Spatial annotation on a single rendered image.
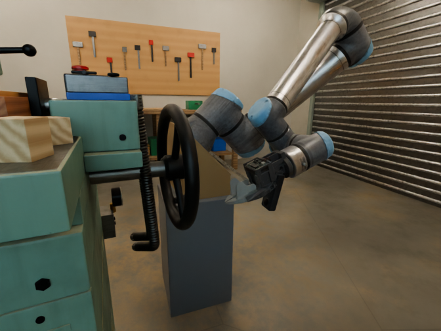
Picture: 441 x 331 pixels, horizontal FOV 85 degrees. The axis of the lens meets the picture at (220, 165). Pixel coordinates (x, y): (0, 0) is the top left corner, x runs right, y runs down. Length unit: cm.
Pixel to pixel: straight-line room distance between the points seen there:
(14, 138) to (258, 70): 413
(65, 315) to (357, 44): 121
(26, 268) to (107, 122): 24
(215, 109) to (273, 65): 345
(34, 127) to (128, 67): 349
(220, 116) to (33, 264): 85
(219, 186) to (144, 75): 288
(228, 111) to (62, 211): 89
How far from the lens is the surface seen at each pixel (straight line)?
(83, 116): 48
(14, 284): 40
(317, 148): 77
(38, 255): 38
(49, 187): 26
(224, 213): 109
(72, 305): 42
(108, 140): 48
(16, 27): 402
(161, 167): 55
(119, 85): 49
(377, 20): 367
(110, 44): 381
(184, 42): 392
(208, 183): 105
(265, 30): 446
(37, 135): 31
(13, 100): 44
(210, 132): 105
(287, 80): 89
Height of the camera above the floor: 96
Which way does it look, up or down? 15 degrees down
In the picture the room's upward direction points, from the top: 1 degrees clockwise
